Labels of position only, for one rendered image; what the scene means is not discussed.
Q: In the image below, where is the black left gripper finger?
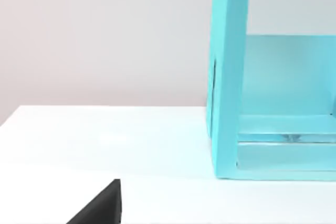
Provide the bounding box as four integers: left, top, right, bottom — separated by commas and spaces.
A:
65, 178, 123, 224

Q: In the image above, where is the light blue rack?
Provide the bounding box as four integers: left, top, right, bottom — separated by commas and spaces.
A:
206, 0, 336, 183

